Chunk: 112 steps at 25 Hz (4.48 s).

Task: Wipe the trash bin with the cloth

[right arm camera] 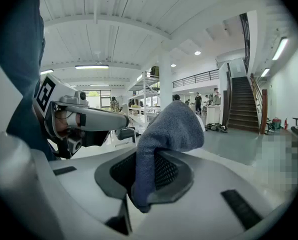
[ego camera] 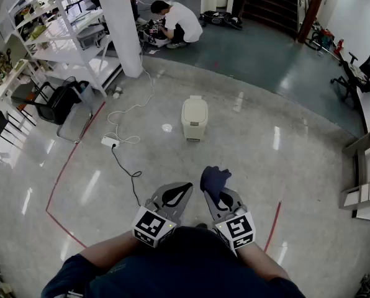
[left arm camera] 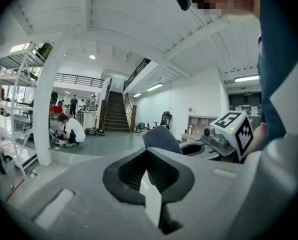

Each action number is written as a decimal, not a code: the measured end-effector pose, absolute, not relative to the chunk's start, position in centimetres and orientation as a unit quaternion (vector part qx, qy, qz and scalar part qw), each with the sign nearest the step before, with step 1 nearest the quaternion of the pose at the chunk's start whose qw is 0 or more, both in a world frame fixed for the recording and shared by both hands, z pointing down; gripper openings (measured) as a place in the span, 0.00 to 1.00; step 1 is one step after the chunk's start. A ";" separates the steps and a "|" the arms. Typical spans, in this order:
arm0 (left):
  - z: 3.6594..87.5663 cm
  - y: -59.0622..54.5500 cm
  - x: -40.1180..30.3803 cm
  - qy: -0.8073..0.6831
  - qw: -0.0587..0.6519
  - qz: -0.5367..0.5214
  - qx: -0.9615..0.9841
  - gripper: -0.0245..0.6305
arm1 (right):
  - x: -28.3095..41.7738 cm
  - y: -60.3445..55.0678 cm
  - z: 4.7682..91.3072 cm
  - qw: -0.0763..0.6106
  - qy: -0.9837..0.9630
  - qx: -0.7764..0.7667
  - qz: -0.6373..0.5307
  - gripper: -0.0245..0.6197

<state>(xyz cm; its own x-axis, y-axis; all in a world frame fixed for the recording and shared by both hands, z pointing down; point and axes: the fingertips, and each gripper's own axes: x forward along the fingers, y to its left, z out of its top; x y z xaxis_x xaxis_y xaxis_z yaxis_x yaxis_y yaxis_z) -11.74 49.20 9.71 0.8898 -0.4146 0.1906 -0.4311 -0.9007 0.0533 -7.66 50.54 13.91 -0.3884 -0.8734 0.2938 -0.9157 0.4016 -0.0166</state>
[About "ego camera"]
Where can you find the white paper sheet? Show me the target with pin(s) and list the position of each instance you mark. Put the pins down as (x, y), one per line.
(154, 51)

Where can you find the dark blue cloth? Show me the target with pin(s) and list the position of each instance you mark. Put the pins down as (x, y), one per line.
(214, 180)

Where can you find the person's dark blue clothing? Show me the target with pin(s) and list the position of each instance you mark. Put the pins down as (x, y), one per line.
(188, 265)

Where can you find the grey box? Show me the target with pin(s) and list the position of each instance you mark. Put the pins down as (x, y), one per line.
(88, 37)

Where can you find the white shelving unit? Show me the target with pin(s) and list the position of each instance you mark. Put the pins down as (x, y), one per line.
(61, 33)

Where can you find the dark wooden staircase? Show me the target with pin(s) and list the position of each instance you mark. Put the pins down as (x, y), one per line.
(272, 5)

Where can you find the person's right forearm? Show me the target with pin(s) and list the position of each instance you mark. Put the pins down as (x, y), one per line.
(259, 262)

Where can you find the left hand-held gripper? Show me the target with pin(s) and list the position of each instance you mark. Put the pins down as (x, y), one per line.
(151, 225)

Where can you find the black mesh waste bin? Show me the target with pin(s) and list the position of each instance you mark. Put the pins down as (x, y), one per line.
(68, 81)

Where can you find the white side table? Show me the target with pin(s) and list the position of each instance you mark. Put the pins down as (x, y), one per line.
(14, 76)

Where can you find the person's left forearm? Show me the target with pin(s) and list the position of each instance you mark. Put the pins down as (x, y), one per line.
(110, 250)

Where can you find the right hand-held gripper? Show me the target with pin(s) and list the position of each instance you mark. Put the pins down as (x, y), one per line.
(237, 228)

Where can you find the open white case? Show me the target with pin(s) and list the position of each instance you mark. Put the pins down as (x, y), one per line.
(155, 40)

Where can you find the beige plastic trash bin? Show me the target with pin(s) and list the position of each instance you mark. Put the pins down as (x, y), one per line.
(194, 113)

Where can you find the brown wooden post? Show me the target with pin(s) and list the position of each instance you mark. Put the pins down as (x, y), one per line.
(310, 14)

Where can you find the grey shelf unit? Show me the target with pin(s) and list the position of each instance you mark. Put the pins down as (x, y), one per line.
(363, 154)

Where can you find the black chair with metal frame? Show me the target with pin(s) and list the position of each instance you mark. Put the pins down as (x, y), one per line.
(59, 104)

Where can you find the red fire extinguisher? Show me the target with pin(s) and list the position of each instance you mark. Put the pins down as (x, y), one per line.
(339, 46)

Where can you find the red and teal vacuum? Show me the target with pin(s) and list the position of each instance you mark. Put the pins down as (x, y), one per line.
(326, 37)

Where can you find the white square pillar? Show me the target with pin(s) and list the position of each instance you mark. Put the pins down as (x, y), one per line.
(120, 26)

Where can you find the grey bin with black liner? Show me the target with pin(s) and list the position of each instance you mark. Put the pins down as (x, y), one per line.
(85, 92)

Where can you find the small white floor object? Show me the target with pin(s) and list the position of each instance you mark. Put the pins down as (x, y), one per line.
(117, 93)

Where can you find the black bag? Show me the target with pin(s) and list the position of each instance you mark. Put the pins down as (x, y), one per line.
(219, 17)

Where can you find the white power strip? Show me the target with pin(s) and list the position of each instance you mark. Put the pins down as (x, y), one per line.
(110, 141)

